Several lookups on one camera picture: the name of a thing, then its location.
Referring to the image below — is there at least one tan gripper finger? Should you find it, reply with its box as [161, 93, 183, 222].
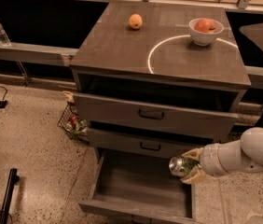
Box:
[182, 147, 203, 161]
[181, 166, 207, 185]

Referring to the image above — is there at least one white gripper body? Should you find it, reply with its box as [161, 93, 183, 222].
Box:
[200, 143, 228, 177]

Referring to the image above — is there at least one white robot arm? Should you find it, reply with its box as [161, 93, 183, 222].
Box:
[181, 127, 263, 185]

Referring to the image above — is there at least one middle grey drawer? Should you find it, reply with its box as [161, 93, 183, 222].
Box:
[87, 128, 213, 159]

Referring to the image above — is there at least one grey drawer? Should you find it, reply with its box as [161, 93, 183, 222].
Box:
[74, 93, 238, 140]
[87, 128, 213, 159]
[79, 149, 199, 224]

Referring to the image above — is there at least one bottom grey drawer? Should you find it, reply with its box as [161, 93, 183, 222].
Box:
[79, 149, 199, 224]

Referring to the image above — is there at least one grey drawer cabinet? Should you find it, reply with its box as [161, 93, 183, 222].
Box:
[69, 1, 252, 224]

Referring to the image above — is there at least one top grey drawer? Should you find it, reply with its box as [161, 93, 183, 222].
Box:
[74, 93, 238, 140]

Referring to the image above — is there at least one white ceramic bowl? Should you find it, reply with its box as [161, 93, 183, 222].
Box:
[188, 18, 224, 46]

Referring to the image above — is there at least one red apple in bowl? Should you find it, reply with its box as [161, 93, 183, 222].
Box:
[194, 19, 216, 34]

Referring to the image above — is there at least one orange fruit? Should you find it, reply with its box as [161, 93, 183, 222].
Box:
[129, 14, 143, 30]

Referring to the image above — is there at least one black metal stand leg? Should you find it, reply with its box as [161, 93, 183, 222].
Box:
[0, 168, 20, 224]

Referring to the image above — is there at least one clear plastic water bottle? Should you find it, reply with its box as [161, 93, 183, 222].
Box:
[0, 23, 11, 47]

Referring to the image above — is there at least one black wire basket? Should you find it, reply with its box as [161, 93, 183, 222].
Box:
[57, 105, 89, 144]

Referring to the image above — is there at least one grey metal shelf rail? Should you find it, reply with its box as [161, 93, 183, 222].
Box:
[0, 42, 77, 66]

